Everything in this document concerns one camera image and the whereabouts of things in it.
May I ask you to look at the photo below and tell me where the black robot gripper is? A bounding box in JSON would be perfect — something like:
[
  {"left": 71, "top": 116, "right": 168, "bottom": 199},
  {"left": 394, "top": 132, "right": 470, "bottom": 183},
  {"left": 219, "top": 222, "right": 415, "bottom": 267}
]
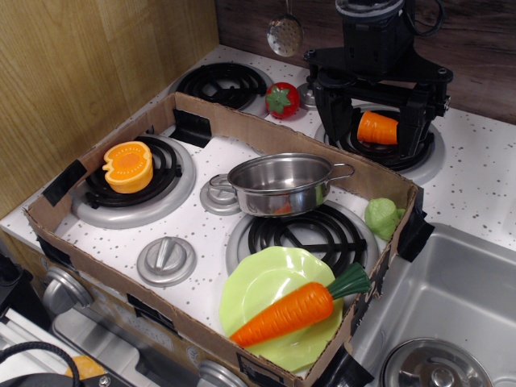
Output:
[{"left": 303, "top": 15, "right": 453, "bottom": 158}]

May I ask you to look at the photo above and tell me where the orange toy carrot green top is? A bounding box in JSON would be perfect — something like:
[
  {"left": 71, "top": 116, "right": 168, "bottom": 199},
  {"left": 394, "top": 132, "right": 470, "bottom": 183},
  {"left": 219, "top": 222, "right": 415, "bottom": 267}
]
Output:
[{"left": 228, "top": 262, "right": 372, "bottom": 348}]

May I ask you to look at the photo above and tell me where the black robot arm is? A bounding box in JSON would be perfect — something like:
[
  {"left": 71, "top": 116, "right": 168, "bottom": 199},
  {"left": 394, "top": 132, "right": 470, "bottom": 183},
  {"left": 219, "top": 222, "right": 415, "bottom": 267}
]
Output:
[{"left": 304, "top": 1, "right": 453, "bottom": 159}]

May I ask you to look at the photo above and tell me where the orange toy carrot piece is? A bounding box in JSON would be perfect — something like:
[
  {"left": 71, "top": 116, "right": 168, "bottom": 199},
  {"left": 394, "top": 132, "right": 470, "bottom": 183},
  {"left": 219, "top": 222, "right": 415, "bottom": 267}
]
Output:
[{"left": 357, "top": 110, "right": 398, "bottom": 145}]

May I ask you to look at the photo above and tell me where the light green plastic plate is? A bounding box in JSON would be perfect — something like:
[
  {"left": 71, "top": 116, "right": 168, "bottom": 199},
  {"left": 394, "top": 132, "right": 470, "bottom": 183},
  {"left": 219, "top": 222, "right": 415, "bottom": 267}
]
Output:
[{"left": 219, "top": 247, "right": 344, "bottom": 373}]

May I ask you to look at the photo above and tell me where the silver stove knob rear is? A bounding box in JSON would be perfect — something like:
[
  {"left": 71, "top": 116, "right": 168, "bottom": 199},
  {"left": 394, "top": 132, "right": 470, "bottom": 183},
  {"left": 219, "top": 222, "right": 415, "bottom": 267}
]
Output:
[{"left": 297, "top": 82, "right": 317, "bottom": 110}]

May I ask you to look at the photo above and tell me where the silver stove knob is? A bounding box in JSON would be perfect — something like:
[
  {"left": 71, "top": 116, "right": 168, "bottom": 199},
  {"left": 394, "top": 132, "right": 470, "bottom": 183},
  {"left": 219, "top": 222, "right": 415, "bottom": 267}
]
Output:
[
  {"left": 297, "top": 82, "right": 317, "bottom": 110},
  {"left": 200, "top": 174, "right": 241, "bottom": 216},
  {"left": 136, "top": 236, "right": 197, "bottom": 288}
]

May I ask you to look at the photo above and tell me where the rear right black burner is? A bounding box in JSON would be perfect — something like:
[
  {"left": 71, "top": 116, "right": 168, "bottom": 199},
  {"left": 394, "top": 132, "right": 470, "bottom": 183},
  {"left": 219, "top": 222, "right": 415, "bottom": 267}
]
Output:
[{"left": 315, "top": 104, "right": 446, "bottom": 185}]

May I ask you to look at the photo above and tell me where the black burner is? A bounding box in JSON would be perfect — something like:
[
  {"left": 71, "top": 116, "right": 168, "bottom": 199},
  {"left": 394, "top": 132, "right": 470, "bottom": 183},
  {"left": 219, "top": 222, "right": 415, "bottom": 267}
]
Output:
[
  {"left": 315, "top": 104, "right": 446, "bottom": 185},
  {"left": 169, "top": 62, "right": 273, "bottom": 118},
  {"left": 226, "top": 202, "right": 380, "bottom": 276},
  {"left": 73, "top": 135, "right": 196, "bottom": 230}
]

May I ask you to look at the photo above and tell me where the red toy strawberry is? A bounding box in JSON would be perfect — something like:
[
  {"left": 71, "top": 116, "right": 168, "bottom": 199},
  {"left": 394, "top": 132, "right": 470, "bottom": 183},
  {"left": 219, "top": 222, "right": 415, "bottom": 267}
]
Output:
[{"left": 265, "top": 82, "right": 300, "bottom": 119}]

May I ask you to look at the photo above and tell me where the light green toy lettuce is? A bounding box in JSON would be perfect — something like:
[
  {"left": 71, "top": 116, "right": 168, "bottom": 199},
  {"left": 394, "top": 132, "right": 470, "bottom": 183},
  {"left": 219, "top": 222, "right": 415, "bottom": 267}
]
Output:
[{"left": 364, "top": 198, "right": 406, "bottom": 241}]

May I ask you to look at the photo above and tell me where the hanging metal slotted spoon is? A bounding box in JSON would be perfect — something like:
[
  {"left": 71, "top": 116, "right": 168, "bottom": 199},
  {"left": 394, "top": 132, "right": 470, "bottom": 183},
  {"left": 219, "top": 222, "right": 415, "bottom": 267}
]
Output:
[{"left": 266, "top": 0, "right": 304, "bottom": 58}]

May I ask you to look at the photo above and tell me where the small stainless steel pot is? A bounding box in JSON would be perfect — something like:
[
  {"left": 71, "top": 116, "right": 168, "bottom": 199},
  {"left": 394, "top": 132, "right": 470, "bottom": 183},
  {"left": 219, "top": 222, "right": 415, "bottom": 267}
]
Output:
[{"left": 209, "top": 152, "right": 355, "bottom": 218}]

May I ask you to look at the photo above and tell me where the front right black burner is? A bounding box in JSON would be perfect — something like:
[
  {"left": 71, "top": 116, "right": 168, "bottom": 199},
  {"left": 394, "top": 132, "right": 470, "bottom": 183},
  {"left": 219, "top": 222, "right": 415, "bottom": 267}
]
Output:
[{"left": 226, "top": 202, "right": 380, "bottom": 276}]

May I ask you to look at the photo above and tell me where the rear left black burner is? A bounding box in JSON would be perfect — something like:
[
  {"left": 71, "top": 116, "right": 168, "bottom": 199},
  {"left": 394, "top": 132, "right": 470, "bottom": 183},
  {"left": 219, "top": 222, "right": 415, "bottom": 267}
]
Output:
[{"left": 169, "top": 62, "right": 273, "bottom": 118}]

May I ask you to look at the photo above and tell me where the silver stove knob middle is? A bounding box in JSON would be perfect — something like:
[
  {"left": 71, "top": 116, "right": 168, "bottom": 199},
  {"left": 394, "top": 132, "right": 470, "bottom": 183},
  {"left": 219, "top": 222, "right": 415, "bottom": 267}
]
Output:
[{"left": 200, "top": 174, "right": 241, "bottom": 216}]

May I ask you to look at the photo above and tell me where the stainless steel sink basin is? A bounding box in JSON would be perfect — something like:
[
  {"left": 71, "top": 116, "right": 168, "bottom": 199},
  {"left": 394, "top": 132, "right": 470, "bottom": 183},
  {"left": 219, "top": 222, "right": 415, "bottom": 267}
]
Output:
[{"left": 352, "top": 223, "right": 515, "bottom": 386}]

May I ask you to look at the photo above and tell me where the orange toy pumpkin half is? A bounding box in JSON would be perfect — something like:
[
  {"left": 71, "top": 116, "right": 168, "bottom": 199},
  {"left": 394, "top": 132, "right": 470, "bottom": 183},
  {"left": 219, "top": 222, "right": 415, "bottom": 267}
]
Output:
[{"left": 102, "top": 141, "right": 153, "bottom": 194}]

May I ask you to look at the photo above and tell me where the silver stove knob front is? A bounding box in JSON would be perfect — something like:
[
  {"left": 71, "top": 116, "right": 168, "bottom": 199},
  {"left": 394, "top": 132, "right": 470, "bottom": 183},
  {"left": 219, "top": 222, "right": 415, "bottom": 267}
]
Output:
[{"left": 136, "top": 236, "right": 197, "bottom": 288}]

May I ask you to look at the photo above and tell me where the silver pot lid in sink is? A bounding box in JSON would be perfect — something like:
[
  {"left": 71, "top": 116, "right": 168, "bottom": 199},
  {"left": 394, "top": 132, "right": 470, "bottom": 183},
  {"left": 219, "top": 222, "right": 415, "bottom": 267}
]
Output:
[{"left": 379, "top": 339, "right": 493, "bottom": 386}]

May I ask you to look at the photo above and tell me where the front left black burner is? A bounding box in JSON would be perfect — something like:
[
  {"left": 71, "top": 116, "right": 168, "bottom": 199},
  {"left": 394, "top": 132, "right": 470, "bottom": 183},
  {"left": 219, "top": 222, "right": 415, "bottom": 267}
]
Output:
[{"left": 73, "top": 135, "right": 196, "bottom": 230}]

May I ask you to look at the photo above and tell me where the silver oven knob right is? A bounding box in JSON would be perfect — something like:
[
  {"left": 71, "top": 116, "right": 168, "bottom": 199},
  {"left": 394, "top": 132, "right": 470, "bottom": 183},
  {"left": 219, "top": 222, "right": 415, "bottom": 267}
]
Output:
[{"left": 196, "top": 360, "right": 248, "bottom": 387}]

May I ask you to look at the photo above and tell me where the silver oven knob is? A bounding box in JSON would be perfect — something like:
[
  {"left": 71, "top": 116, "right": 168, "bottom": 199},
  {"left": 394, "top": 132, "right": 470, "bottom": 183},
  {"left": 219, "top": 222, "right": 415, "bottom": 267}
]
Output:
[
  {"left": 43, "top": 266, "right": 94, "bottom": 314},
  {"left": 196, "top": 360, "right": 248, "bottom": 387}
]

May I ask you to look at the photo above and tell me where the brown cardboard fence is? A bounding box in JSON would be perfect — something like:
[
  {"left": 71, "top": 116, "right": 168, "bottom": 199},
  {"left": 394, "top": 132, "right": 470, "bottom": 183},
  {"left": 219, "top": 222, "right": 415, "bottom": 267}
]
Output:
[{"left": 25, "top": 94, "right": 433, "bottom": 386}]

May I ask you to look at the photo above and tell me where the silver oven knob left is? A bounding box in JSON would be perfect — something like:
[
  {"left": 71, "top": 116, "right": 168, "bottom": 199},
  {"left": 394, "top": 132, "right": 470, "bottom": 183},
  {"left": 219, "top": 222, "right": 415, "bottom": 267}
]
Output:
[{"left": 43, "top": 266, "right": 94, "bottom": 314}]

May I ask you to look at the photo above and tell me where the orange object bottom left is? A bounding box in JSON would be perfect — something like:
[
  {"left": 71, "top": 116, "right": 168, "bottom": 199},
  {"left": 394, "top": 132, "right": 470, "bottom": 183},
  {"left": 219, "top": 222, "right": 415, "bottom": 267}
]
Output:
[{"left": 72, "top": 355, "right": 106, "bottom": 381}]

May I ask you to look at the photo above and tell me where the silver oven door handle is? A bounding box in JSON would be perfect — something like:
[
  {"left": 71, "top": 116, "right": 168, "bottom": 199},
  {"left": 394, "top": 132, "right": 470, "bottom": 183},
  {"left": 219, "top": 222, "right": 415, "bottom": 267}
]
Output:
[{"left": 52, "top": 310, "right": 198, "bottom": 386}]

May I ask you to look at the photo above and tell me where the black cable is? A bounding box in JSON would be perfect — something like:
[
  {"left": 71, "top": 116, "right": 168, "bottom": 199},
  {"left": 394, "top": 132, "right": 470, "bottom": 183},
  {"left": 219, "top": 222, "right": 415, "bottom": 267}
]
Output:
[{"left": 0, "top": 341, "right": 81, "bottom": 387}]

